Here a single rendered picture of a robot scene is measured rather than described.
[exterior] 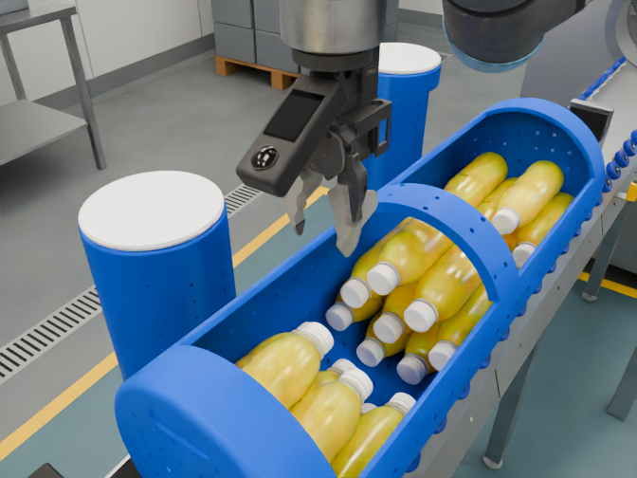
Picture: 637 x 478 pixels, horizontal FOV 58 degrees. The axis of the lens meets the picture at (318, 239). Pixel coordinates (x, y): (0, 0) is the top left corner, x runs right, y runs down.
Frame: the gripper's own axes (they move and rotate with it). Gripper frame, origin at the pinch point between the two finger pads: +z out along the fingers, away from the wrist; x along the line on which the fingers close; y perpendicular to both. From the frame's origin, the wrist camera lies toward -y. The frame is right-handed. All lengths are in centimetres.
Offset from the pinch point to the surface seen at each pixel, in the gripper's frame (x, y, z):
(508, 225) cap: -7.2, 41.1, 17.9
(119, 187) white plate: 65, 17, 25
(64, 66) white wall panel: 343, 161, 101
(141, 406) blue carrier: 5.4, -21.2, 10.2
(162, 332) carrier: 44, 6, 46
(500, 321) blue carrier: -15.3, 18.8, 17.4
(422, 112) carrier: 49, 117, 40
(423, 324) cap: -7.5, 12.7, 18.0
